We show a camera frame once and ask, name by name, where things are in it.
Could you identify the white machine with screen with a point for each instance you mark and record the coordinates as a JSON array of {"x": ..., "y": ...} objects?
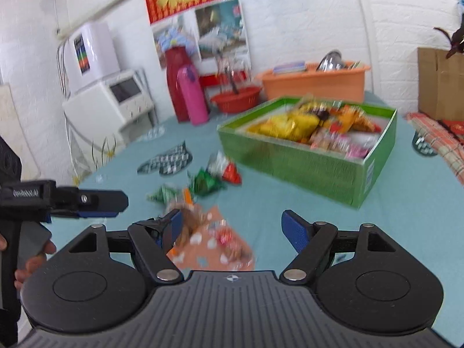
[{"x": 108, "y": 114}]

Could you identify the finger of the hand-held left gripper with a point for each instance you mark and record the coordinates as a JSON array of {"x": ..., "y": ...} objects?
[
  {"x": 98, "y": 214},
  {"x": 108, "y": 201}
]

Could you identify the white pipe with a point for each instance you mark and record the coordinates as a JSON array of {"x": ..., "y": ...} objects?
[{"x": 105, "y": 5}]

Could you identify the green cardboard box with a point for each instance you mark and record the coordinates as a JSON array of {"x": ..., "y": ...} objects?
[{"x": 308, "y": 176}]

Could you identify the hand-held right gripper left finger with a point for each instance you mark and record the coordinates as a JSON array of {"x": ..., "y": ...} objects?
[{"x": 172, "y": 226}]

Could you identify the blue plate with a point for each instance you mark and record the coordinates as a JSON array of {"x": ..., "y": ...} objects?
[{"x": 290, "y": 67}]

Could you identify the clear brown snack packet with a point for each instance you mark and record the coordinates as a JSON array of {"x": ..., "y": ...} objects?
[{"x": 192, "y": 221}]

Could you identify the person's left hand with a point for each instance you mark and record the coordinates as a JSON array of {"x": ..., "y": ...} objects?
[{"x": 27, "y": 269}]

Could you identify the dark feathery object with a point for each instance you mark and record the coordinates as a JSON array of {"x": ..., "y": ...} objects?
[{"x": 455, "y": 41}]

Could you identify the orange spotted snack packet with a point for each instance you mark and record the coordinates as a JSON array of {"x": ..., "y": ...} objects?
[{"x": 217, "y": 248}]

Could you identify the orange plastic basin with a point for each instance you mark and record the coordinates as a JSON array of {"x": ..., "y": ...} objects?
[{"x": 315, "y": 84}]

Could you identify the beige board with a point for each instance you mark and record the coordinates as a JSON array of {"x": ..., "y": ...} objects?
[{"x": 14, "y": 127}]

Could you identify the plaid cloth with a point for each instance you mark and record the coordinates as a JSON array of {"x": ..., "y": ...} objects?
[{"x": 433, "y": 134}]

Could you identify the metal bowl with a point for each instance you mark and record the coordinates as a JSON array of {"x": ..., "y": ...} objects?
[{"x": 331, "y": 61}]

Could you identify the red and white snack packet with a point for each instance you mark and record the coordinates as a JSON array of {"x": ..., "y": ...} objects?
[{"x": 226, "y": 172}]

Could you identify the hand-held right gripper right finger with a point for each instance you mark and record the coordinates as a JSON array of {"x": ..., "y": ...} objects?
[{"x": 295, "y": 230}]

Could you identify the red thermos flask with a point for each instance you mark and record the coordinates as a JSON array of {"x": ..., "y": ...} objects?
[{"x": 174, "y": 79}]

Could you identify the small green snack packet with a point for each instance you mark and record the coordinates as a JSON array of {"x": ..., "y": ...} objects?
[{"x": 163, "y": 193}]

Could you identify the green triangular snack packet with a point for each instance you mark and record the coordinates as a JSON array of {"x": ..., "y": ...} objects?
[{"x": 205, "y": 185}]

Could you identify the pile of mixed snack packets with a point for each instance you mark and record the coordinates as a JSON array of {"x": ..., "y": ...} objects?
[{"x": 290, "y": 127}]

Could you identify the bedding wall poster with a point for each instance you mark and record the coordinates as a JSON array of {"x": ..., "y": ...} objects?
[{"x": 221, "y": 25}]

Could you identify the pink thermos bottle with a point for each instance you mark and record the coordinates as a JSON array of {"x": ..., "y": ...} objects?
[{"x": 194, "y": 98}]

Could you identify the glass pitcher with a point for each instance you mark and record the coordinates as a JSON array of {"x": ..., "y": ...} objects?
[{"x": 232, "y": 72}]

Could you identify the red plastic container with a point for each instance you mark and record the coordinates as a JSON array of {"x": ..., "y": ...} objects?
[{"x": 207, "y": 79}]

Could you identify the white water purifier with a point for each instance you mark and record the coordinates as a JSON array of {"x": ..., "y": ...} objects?
[{"x": 94, "y": 58}]

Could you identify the red flat packet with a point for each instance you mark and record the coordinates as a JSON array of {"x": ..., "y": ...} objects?
[{"x": 453, "y": 127}]

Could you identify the brown cardboard box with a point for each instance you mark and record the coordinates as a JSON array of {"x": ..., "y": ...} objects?
[{"x": 438, "y": 83}]

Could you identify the red plastic basket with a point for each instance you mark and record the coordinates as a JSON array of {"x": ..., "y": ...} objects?
[{"x": 235, "y": 100}]

